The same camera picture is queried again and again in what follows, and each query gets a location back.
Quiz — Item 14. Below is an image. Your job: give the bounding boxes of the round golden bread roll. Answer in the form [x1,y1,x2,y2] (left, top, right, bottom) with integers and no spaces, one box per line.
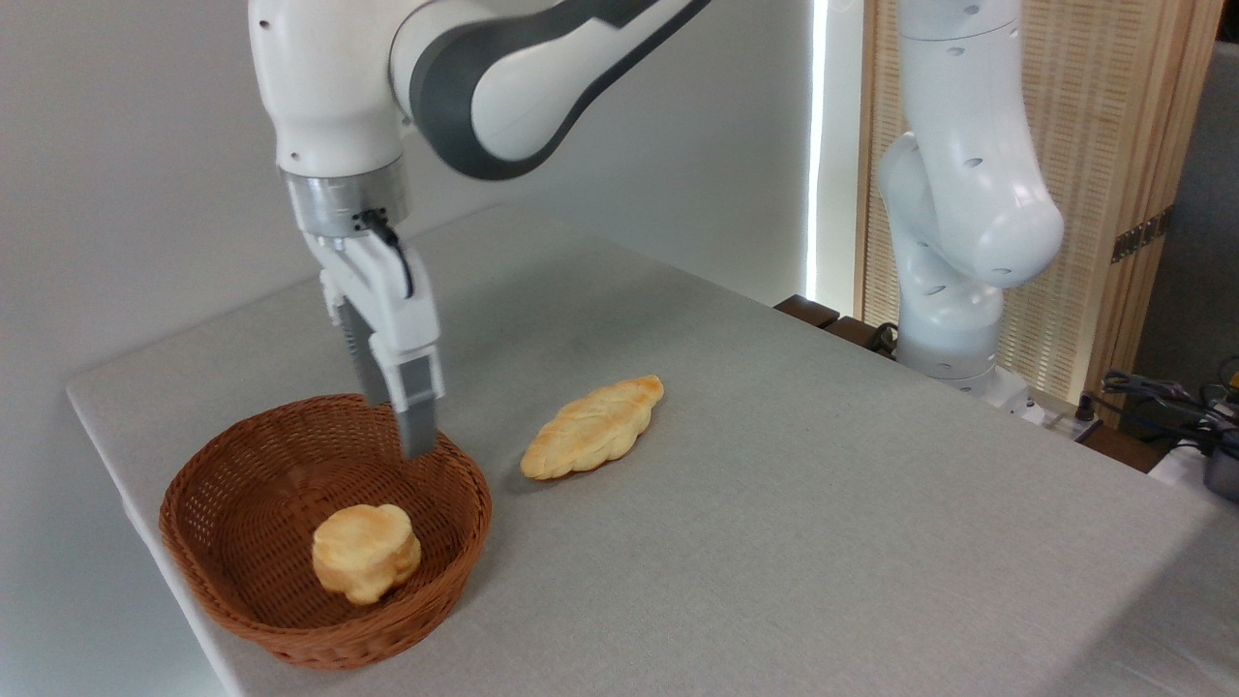
[311,503,424,607]

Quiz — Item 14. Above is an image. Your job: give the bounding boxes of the dark metal screen hinge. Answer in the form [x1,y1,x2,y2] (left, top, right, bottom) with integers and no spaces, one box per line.
[1110,207,1175,264]

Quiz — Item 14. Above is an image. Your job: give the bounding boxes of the grey tablecloth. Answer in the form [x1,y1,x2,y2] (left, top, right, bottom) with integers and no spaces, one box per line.
[66,201,1239,697]

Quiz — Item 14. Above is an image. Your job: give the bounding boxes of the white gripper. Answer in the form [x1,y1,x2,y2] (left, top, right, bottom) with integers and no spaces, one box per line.
[305,227,447,461]

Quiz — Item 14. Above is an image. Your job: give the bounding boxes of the brown wicker basket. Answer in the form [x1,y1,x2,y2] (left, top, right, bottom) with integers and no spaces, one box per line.
[159,393,494,671]

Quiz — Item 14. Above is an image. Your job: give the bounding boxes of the black cable bundle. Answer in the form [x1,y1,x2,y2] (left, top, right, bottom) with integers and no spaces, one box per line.
[1101,360,1239,444]

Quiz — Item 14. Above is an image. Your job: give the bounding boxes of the dark brown wooden bench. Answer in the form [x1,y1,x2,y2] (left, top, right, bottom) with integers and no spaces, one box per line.
[774,294,901,361]

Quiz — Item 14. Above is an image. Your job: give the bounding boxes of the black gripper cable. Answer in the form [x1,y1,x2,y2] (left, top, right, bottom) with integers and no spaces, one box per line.
[352,209,416,300]

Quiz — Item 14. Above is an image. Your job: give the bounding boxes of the long braided golden bread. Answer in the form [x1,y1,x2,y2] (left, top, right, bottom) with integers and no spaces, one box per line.
[520,375,666,481]

